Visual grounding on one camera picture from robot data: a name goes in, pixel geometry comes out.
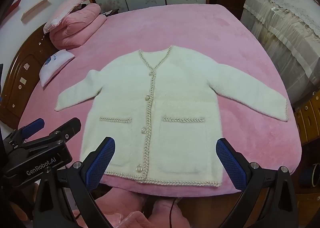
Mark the small white printed pillow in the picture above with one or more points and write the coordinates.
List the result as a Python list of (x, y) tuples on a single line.
[(57, 67)]

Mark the wooden cabinet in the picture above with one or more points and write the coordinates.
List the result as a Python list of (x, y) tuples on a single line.
[(310, 117)]

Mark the lace-covered furniture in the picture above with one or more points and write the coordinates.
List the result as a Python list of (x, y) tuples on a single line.
[(282, 30)]

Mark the blue round object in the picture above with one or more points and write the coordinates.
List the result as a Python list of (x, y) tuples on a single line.
[(310, 174)]

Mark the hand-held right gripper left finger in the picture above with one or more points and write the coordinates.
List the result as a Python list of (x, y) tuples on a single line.
[(100, 163)]

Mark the white fuzzy braided-trim cardigan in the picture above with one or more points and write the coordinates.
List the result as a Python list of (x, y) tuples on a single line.
[(160, 107)]

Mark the red wall decoration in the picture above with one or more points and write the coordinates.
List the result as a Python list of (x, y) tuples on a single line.
[(16, 3)]

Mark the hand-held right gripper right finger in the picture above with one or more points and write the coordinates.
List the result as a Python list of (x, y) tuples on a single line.
[(230, 163)]

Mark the pink folded quilt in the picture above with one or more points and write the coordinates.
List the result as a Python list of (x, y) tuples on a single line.
[(77, 27)]

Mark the person's pink fuzzy clothing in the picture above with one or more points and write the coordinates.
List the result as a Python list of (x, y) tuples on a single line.
[(130, 205)]

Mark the wooden wall shelf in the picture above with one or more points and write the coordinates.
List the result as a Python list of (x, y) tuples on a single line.
[(35, 8)]

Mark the pink lace-edged pillow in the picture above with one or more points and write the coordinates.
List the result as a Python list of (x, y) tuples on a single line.
[(67, 5)]

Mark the wooden headboard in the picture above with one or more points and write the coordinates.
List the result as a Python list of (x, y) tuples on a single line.
[(25, 67)]

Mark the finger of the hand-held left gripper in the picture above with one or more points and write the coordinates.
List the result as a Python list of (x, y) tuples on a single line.
[(67, 129), (33, 126)]

